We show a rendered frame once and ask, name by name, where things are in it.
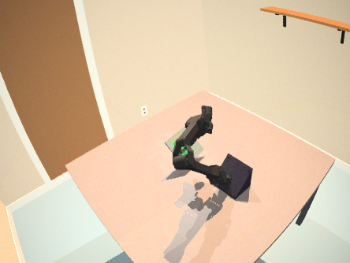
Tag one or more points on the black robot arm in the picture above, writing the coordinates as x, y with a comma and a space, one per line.
214, 173

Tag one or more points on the grey switch panel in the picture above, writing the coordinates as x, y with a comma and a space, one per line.
171, 143

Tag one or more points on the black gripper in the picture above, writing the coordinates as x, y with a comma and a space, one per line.
198, 135

